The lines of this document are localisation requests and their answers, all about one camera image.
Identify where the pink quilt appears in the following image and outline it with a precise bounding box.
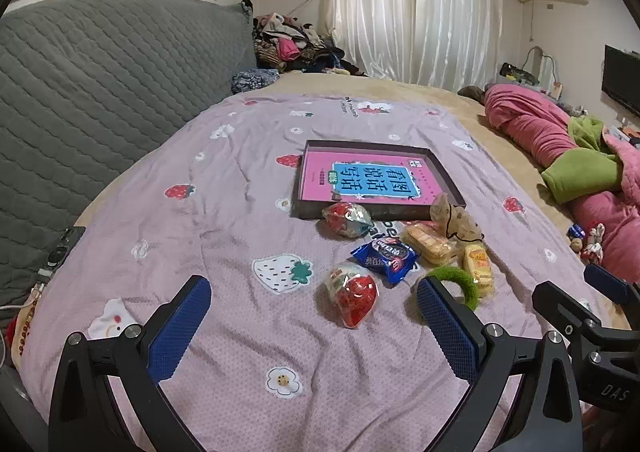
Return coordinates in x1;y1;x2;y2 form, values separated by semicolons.
482;82;640;278

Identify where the white curtain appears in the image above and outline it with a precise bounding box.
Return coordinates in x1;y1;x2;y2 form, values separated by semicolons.
320;0;503;93

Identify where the green cloth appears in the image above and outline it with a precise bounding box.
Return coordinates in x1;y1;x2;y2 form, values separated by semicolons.
541;115;625;205

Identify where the pile of clothes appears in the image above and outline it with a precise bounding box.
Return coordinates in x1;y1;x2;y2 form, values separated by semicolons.
252;11;368;76

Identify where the black phone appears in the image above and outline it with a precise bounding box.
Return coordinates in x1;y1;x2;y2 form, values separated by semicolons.
47;226;87;268

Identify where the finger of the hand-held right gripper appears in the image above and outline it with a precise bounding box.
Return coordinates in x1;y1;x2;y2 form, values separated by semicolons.
583;263;640;305
531;281;603;333

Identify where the white cable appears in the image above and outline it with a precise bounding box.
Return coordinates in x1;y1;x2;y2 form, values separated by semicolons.
0;268;51;313

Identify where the blue cookie packet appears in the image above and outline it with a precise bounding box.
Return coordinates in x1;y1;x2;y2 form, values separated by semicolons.
349;238;420;285

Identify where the dark patterned cloth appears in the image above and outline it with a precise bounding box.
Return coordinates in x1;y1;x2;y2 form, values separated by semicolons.
231;68;281;94

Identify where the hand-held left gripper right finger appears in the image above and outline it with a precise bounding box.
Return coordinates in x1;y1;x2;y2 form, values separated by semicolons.
416;276;583;452

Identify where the grey quilted cover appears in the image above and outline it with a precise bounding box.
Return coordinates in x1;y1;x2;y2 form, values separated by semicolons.
0;0;258;313

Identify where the red round snack packet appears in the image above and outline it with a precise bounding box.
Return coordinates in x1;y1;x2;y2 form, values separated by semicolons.
325;262;379;329
321;202;375;239

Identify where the dark cardboard box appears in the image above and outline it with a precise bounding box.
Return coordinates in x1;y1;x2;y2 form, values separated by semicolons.
291;139;467;222

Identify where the green fuzzy hair tie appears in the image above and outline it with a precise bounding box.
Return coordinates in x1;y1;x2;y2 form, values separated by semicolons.
425;266;481;310

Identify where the small stuffed toy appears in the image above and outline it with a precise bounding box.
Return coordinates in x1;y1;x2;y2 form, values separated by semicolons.
580;225;606;263

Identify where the black bag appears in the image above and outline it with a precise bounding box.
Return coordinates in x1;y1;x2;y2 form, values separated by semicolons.
500;62;541;86

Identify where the brown beaded bracelet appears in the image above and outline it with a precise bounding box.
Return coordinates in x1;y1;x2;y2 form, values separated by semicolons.
10;285;43;358

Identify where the rice cracker packet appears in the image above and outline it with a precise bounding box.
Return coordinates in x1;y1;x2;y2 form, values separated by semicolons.
462;242;495;300
404;222;458;267

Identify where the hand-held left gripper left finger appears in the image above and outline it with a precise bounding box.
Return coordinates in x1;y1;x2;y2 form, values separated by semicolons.
48;275;213;452

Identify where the black television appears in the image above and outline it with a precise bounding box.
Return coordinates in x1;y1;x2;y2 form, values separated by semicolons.
601;45;640;118

